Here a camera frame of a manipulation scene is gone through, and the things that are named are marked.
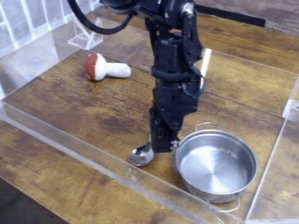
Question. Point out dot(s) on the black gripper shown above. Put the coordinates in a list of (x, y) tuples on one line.
[(175, 100)]

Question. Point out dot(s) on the green handled metal spoon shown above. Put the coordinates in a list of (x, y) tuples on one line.
[(142, 155)]

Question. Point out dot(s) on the stainless steel pot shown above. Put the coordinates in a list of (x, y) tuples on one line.
[(217, 165)]

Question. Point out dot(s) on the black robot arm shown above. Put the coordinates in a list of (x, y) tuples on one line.
[(170, 20)]

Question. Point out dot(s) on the red white toy mushroom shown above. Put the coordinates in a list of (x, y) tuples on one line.
[(98, 68)]

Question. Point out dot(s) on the black strip on table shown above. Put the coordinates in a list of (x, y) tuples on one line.
[(231, 15)]

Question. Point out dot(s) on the clear acrylic enclosure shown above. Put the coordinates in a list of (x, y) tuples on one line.
[(69, 129)]

